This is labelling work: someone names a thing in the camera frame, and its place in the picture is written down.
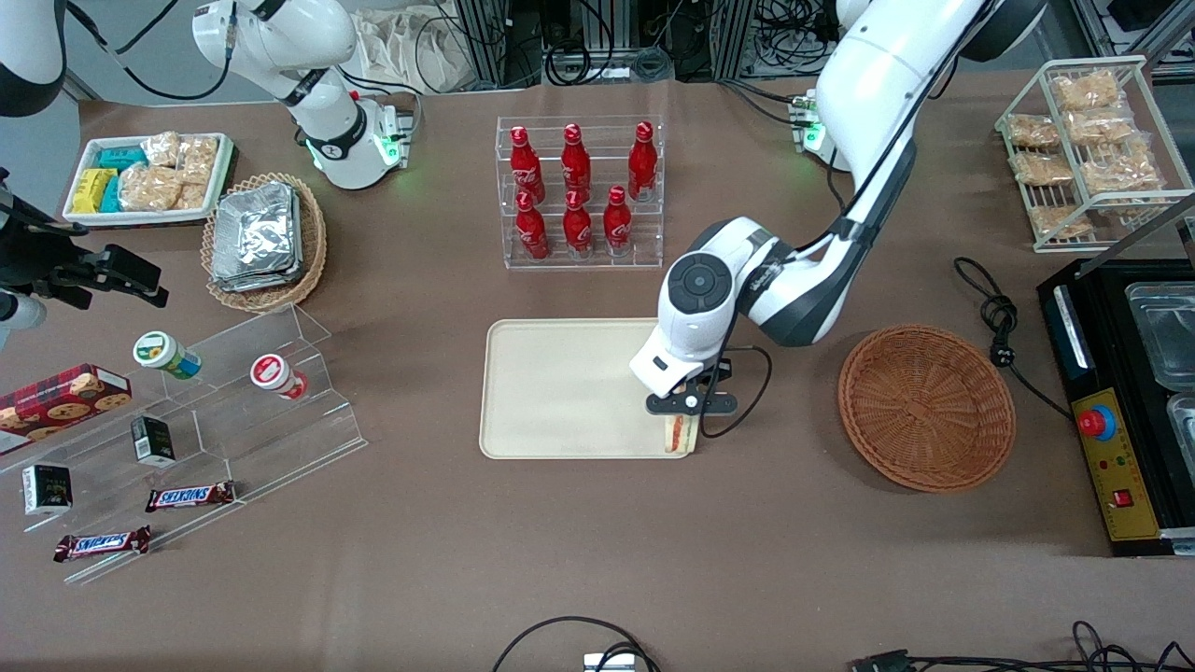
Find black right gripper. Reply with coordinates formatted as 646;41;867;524
0;168;171;311

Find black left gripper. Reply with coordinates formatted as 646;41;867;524
645;359;738;417

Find white rectangular snack tray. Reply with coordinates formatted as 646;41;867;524
63;132;236;229

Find beige plastic tray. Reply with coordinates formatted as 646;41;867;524
479;318;699;461

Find light wicker basket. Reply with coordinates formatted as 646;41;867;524
201;172;329;314

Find brown round wicker basket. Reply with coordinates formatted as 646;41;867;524
837;323;1018;494

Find green sunflower yogurt cup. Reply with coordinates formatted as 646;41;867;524
132;330;203;380

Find yellow snack pack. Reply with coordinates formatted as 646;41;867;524
72;168;119;214

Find foil wrapped pack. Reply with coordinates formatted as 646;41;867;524
210;191;306;293
213;181;305;279

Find red tartan cookie box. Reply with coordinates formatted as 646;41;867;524
0;363;133;458

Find small black carton box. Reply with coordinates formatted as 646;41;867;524
130;415;176;468

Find red lid yogurt cup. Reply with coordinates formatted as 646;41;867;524
249;353;309;401

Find clear acrylic stepped stand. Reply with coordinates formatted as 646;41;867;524
0;303;369;587

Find red cola bottle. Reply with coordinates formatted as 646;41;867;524
602;185;634;251
561;122;593;199
562;189;595;255
509;126;546;202
515;191;551;261
627;120;659;203

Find clear acrylic bottle rack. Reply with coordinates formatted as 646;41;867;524
495;115;666;272

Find black carton with white side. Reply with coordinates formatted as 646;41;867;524
21;464;74;516

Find Snickers chocolate bar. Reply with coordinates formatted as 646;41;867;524
53;525;152;563
145;481;237;513

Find beige cloth bags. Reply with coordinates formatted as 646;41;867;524
353;7;472;94

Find black appliance with yellow panel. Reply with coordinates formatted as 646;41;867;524
1036;257;1195;559

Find clear plastic container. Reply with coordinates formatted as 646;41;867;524
1124;282;1195;390
1165;392;1195;468

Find grey metal bar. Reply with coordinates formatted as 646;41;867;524
1074;191;1195;281

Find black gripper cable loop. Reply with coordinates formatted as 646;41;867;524
698;343;775;440

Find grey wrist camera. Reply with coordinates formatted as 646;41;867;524
0;289;48;351

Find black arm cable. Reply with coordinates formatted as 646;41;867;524
63;0;234;104

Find black table edge cable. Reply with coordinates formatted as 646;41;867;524
492;615;662;672

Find black power cable with plug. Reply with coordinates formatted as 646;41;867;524
953;257;1075;421

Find black cable with connector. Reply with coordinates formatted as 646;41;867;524
848;620;1195;672

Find black cable bundle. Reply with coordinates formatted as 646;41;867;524
537;0;720;87

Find aluminium frame post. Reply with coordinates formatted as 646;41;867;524
455;0;524;91
711;0;759;80

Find white wire shelf rack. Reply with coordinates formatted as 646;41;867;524
994;55;1195;254

